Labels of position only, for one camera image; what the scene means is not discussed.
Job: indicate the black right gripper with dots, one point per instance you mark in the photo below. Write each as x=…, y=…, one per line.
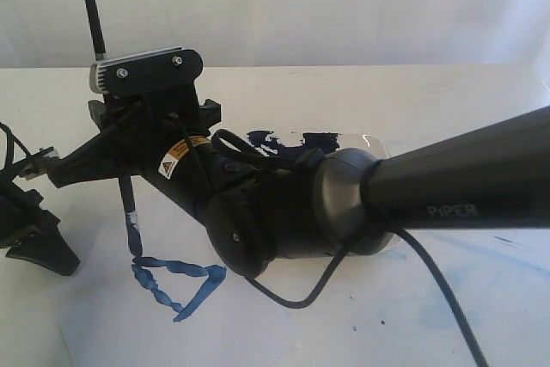
x=165, y=141

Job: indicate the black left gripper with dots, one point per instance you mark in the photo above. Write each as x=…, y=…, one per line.
x=31, y=233

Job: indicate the black paintbrush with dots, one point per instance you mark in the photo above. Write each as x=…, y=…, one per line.
x=125, y=185

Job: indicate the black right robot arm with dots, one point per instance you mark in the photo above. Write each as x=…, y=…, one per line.
x=494, y=177

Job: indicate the white square paint plate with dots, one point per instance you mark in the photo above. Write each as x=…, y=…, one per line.
x=335, y=141

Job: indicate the white paper sheet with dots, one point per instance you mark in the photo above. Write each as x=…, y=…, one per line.
x=102, y=316

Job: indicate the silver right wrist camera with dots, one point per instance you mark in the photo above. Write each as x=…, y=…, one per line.
x=145, y=72

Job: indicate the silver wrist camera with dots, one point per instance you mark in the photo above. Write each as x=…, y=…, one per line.
x=40, y=163
x=145, y=72

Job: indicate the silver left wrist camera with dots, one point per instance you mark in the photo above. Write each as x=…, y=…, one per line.
x=40, y=163

